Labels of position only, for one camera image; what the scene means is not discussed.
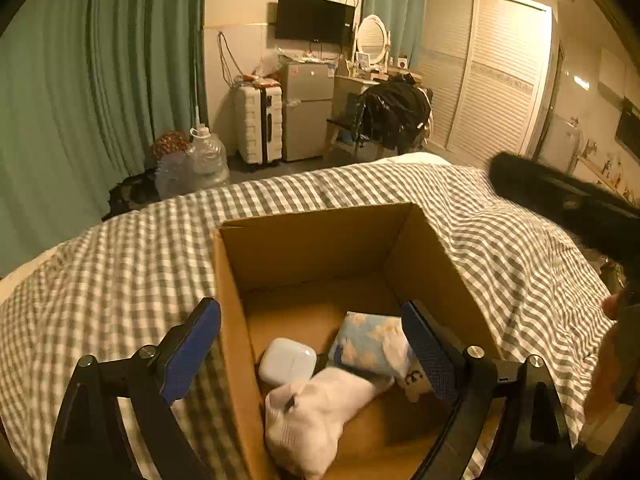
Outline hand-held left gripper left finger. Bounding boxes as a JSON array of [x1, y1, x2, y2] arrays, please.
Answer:
[[47, 297, 223, 480]]

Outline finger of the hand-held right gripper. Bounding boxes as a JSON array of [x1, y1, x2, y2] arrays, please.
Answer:
[[487, 152, 567, 222]]

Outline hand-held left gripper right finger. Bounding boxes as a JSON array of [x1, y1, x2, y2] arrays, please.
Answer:
[[400, 300, 581, 480]]

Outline white sock with black print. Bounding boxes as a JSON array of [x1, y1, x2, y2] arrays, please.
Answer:
[[382, 330, 432, 403]]

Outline blue cloud-print tissue pack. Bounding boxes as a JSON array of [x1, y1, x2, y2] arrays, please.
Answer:
[[327, 311, 409, 376]]

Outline white earbud case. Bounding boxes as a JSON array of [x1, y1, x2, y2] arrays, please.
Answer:
[[258, 337, 318, 387]]

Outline plain white sock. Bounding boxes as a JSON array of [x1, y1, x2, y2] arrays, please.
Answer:
[[264, 366, 396, 479]]

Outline cardboard box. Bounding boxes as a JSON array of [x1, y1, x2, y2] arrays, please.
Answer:
[[212, 202, 507, 480]]

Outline person's right hand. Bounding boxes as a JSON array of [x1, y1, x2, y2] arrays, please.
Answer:
[[602, 292, 627, 320]]

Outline grey checkered blanket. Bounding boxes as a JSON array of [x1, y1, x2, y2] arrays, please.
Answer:
[[0, 152, 619, 480]]

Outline white louvred wardrobe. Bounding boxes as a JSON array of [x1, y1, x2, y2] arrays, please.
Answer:
[[414, 0, 557, 161]]

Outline black clothes pile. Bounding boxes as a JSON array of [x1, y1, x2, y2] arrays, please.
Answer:
[[356, 74, 434, 154]]

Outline dark things on floor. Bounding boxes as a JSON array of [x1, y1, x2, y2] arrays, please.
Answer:
[[102, 170, 162, 222]]

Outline clear plastic water jug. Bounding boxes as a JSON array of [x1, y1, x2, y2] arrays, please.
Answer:
[[154, 152, 199, 200]]

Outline wooden chair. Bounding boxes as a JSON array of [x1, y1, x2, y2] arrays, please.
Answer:
[[325, 92, 397, 161]]

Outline clear water jug with cap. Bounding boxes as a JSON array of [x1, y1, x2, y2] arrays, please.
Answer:
[[189, 124, 231, 189]]

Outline white dressing table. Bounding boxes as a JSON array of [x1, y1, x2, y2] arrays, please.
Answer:
[[332, 66, 388, 111]]

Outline brown woven ball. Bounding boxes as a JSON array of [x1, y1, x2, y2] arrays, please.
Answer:
[[151, 130, 190, 161]]

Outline oval white vanity mirror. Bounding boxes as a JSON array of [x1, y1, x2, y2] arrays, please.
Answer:
[[355, 14, 392, 67]]

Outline narrow teal curtain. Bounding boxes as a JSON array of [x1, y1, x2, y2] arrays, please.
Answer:
[[364, 0, 430, 65]]

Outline small silver fridge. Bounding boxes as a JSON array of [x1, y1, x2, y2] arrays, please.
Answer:
[[280, 59, 337, 163]]

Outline white ribbed suitcase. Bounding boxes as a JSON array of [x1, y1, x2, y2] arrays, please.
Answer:
[[234, 80, 284, 166]]

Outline wide green curtain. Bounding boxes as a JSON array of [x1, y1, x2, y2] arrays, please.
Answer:
[[0, 0, 209, 281]]

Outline orange packets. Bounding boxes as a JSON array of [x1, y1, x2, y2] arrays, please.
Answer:
[[239, 74, 281, 89]]

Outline clear plastic bag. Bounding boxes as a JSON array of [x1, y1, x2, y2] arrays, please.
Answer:
[[254, 52, 287, 81]]

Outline wall shelf with small figures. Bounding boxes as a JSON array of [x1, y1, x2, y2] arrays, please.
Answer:
[[575, 140, 640, 203]]

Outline dark wall frame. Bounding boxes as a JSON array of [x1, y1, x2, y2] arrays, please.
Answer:
[[614, 97, 640, 159]]

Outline black wall television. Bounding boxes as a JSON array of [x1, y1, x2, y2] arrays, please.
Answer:
[[275, 0, 357, 44]]

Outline white wall cable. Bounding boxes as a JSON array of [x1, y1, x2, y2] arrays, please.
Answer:
[[217, 31, 242, 87]]

